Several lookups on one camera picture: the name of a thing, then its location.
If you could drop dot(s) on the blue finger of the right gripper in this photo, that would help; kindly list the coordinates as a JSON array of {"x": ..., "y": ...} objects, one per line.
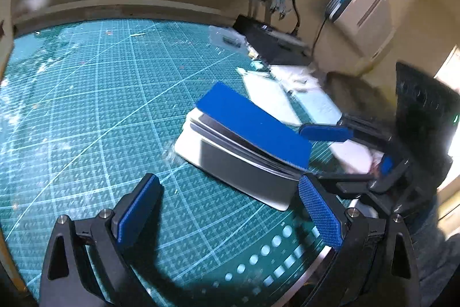
[
  {"x": 386, "y": 164},
  {"x": 326, "y": 133}
]

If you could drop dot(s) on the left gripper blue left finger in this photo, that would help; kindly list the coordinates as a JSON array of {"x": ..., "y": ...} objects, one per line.
[{"x": 133, "y": 210}]

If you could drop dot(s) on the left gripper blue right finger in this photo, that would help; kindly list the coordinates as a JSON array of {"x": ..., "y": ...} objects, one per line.
[{"x": 325, "y": 210}]

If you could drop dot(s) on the grey fleece sleeve forearm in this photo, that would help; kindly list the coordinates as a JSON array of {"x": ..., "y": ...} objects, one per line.
[{"x": 437, "y": 258}]

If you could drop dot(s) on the white paper sheet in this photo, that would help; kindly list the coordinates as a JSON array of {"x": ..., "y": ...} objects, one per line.
[{"x": 267, "y": 94}]

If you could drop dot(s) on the black flat device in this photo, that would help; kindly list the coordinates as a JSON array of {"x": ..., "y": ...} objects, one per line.
[{"x": 273, "y": 46}]

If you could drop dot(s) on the green cutting mat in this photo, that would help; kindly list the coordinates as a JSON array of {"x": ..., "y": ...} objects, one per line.
[{"x": 87, "y": 109}]

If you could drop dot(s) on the cardboard box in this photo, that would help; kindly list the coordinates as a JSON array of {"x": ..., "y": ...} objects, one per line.
[{"x": 6, "y": 32}]

